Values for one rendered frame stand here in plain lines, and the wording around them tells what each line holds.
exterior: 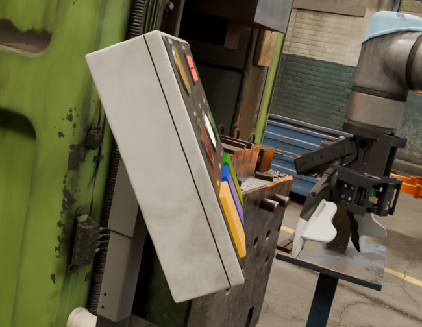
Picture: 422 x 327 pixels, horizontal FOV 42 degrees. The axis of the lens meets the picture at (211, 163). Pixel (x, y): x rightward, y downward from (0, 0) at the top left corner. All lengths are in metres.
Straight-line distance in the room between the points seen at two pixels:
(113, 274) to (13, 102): 0.45
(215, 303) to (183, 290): 0.65
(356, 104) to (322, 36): 9.03
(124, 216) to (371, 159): 0.34
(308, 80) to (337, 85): 0.56
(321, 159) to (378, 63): 0.16
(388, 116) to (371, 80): 0.05
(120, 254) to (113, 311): 0.08
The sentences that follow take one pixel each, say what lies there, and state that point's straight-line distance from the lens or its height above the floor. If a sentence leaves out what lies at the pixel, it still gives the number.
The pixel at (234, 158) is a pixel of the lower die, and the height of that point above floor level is 0.97.
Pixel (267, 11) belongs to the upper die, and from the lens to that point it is 1.23.
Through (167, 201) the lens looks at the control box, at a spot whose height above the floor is 1.03.
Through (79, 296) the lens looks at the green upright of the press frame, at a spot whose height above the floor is 0.67.
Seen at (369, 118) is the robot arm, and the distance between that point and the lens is 0.76.
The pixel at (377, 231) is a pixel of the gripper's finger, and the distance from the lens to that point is 0.86.
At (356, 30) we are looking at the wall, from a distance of 9.53.
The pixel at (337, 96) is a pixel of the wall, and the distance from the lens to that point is 9.51.
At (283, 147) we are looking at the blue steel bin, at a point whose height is 0.48.
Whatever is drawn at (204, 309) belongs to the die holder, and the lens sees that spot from 1.25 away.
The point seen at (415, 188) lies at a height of 0.95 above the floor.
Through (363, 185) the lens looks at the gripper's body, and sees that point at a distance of 0.75.
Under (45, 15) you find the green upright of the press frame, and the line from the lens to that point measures 1.14.
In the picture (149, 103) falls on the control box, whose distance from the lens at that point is 0.56.
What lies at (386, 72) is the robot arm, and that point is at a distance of 0.76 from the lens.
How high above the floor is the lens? 1.19
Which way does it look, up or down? 11 degrees down
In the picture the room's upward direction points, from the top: 12 degrees clockwise
